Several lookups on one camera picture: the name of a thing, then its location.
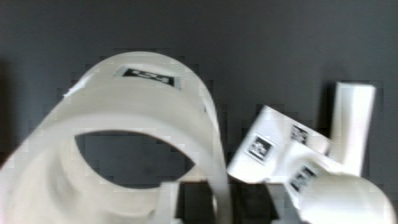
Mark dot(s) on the white lamp bulb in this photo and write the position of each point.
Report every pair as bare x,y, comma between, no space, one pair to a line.
340,199

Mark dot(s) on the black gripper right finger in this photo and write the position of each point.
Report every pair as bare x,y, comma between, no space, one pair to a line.
253,205

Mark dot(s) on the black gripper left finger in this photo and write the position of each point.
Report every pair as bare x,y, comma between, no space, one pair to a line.
197,203

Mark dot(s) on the white lamp base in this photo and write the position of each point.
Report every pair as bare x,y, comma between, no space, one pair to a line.
280,145

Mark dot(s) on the white U-shaped fence frame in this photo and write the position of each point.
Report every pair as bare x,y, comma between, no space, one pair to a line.
351,124

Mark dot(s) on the white lamp shade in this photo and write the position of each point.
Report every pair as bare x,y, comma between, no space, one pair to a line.
125,143

